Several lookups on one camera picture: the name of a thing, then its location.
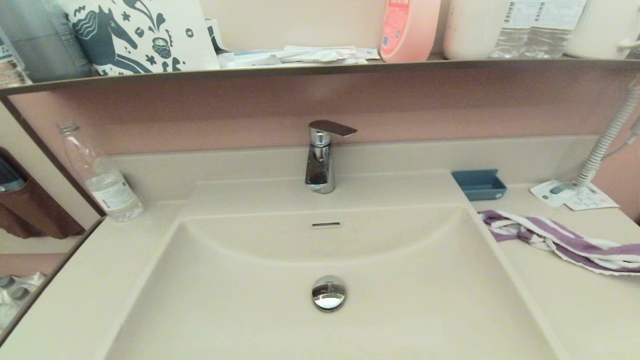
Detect white packets on shelf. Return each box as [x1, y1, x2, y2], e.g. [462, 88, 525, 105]
[282, 46, 360, 65]

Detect patterned paper packet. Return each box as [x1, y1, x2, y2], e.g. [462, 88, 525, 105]
[0, 25, 32, 86]

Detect white ceramic sink basin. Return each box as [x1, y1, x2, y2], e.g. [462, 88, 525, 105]
[94, 170, 566, 360]

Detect chrome sink faucet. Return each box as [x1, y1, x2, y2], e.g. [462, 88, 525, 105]
[305, 119, 359, 195]

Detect blue plastic soap tray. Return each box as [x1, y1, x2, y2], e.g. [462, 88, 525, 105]
[450, 169, 508, 202]

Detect white coiled cord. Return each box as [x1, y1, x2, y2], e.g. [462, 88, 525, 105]
[572, 75, 640, 188]

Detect clear plastic water bottle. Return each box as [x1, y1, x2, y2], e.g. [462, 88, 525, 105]
[521, 0, 588, 60]
[489, 0, 532, 60]

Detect white bag with horse print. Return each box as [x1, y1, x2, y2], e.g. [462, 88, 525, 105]
[59, 0, 221, 77]

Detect grey translucent container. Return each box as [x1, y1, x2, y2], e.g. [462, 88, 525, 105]
[0, 0, 94, 83]

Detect white kettle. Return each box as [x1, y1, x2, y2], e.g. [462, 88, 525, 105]
[564, 0, 640, 61]

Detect pink plastic bottle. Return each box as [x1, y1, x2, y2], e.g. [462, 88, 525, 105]
[380, 0, 443, 63]

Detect chrome drain stopper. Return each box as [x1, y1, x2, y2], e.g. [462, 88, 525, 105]
[311, 275, 347, 312]

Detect purple white striped towel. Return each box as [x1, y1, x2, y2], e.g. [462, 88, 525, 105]
[477, 210, 640, 276]

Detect white card with grey spot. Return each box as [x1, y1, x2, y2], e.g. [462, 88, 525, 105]
[529, 180, 576, 208]

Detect large white plastic jug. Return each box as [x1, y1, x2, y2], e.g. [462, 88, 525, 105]
[443, 0, 506, 61]

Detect clear bottle with white label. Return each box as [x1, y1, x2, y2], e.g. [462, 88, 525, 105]
[57, 121, 145, 222]

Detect white sachet packet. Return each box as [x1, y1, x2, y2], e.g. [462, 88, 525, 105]
[219, 52, 286, 69]

